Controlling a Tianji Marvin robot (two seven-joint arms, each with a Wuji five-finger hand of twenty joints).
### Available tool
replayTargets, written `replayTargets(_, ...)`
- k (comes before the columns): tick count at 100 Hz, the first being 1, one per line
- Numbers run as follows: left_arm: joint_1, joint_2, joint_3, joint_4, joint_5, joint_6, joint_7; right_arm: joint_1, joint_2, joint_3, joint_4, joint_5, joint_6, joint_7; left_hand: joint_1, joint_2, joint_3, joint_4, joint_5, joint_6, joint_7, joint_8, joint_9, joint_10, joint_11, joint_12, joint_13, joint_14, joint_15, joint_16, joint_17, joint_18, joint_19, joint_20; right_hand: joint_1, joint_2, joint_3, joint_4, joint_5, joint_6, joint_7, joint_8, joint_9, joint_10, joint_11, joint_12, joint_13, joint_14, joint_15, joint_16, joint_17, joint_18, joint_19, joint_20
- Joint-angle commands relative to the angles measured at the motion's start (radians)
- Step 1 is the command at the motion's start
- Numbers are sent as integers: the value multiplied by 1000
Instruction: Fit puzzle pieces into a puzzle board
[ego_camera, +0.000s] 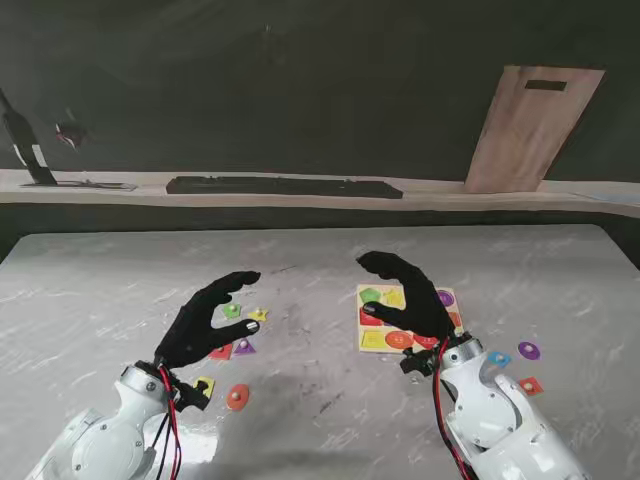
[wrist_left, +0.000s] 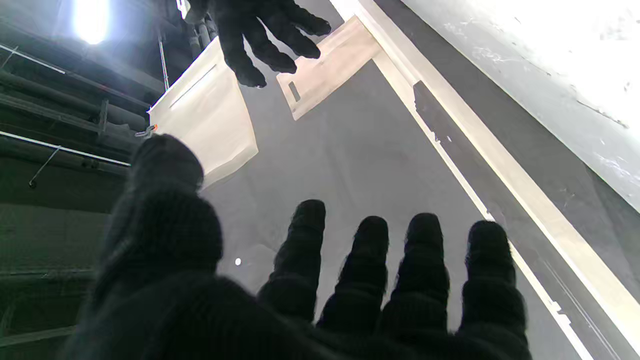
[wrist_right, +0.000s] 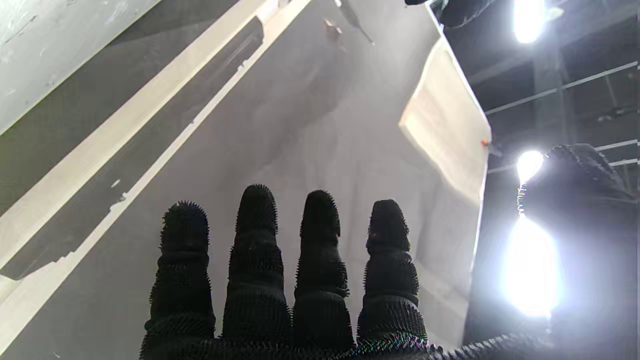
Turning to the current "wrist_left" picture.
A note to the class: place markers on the wooden cutting board with slot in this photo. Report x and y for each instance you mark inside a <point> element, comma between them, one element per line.
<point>330,65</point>

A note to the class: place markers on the orange metal clip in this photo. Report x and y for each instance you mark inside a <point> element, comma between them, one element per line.
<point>146,131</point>

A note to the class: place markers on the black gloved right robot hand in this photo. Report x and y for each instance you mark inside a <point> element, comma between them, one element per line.
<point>250,25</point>

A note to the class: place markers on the cream flat panel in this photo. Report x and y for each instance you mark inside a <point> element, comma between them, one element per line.
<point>210,115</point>

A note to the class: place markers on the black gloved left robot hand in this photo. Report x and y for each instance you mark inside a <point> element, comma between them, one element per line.
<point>165,300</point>

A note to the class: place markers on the bright ceiling light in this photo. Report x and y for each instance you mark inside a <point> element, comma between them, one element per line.
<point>91,20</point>

